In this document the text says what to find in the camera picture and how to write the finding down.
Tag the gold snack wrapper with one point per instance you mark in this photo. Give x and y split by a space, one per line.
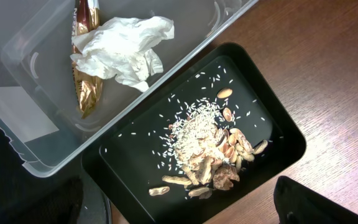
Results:
88 88

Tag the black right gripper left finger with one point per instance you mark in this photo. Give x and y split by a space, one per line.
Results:
25 198

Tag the white tissue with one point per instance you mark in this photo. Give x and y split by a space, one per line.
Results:
122 48

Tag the black rectangular tray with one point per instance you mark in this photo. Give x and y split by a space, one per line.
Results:
138 207

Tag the food scraps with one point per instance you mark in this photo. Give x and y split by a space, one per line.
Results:
200 138

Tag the clear plastic bin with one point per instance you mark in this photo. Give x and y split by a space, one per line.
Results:
38 104

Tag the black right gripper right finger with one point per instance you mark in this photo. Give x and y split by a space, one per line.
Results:
297 204

